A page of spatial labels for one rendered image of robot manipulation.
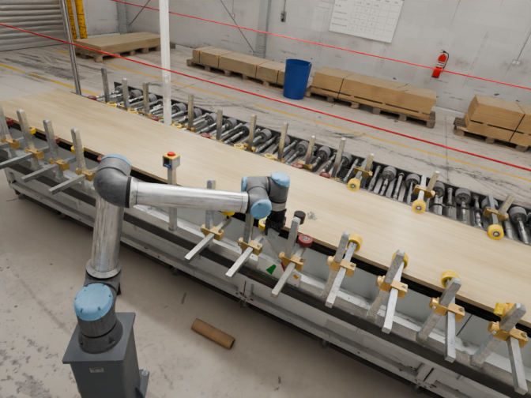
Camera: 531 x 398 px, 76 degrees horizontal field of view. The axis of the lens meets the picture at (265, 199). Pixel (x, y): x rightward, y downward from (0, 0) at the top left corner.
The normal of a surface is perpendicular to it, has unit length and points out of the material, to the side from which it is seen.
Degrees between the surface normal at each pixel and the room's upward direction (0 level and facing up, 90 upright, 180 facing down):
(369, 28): 90
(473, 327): 90
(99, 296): 5
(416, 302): 90
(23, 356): 0
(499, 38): 90
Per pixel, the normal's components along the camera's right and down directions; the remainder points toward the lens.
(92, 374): 0.10, 0.56
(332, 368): 0.13, -0.82
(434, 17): -0.40, 0.46
